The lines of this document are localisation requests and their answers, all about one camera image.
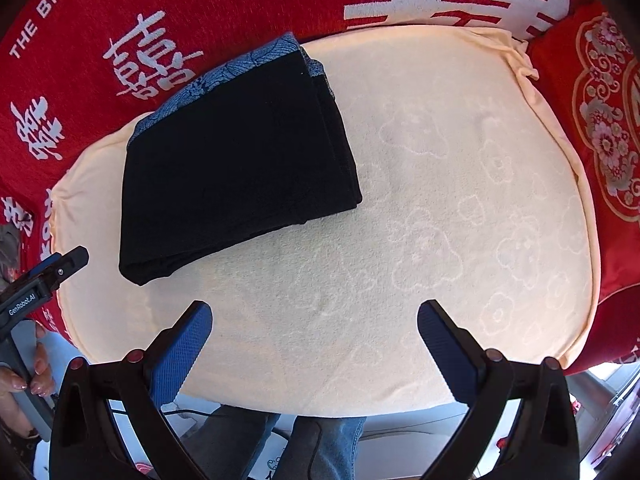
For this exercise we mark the black pants with blue trim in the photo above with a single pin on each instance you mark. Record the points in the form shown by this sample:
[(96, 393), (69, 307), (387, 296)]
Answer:
[(251, 147)]

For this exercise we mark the person's left hand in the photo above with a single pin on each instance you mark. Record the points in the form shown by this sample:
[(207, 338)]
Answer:
[(26, 384)]

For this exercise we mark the person's legs in jeans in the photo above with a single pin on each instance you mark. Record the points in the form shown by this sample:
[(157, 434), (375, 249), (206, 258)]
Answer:
[(233, 441)]

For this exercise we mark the red wedding sofa cover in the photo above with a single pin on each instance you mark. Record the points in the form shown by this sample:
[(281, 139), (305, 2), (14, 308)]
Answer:
[(73, 71)]

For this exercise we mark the peach towel mat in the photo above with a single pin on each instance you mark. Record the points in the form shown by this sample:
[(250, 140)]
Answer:
[(472, 196)]

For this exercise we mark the red embroidered cushion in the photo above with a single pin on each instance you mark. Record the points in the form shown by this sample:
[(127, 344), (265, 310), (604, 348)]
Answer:
[(589, 75)]

